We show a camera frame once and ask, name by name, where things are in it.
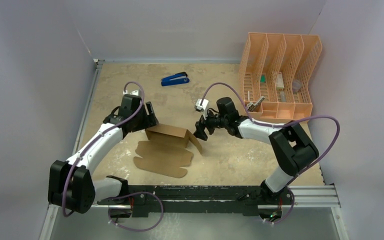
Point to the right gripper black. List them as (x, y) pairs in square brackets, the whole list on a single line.
[(206, 123)]

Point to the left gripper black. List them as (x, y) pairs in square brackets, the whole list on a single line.
[(149, 120)]

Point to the brown cardboard box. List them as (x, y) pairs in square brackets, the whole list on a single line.
[(165, 151)]

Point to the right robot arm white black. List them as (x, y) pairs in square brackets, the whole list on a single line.
[(292, 147)]

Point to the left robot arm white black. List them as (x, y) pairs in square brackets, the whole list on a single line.
[(70, 182)]

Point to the blue black stapler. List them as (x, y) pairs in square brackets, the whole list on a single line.
[(175, 79)]

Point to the black white patterned clip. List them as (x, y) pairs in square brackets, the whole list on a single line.
[(252, 106)]

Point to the green item in organizer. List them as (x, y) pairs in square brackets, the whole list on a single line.
[(263, 78)]

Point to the orange plastic file organizer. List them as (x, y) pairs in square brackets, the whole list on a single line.
[(274, 75)]

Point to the grey round item in organizer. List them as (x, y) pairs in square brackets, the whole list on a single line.
[(296, 85)]

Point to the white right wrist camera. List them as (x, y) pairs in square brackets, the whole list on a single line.
[(201, 105)]

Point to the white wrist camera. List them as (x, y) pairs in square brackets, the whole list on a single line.
[(201, 105), (136, 92)]

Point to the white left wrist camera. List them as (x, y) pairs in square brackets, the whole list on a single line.
[(136, 92)]

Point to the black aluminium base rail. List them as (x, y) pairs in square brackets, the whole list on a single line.
[(247, 200)]

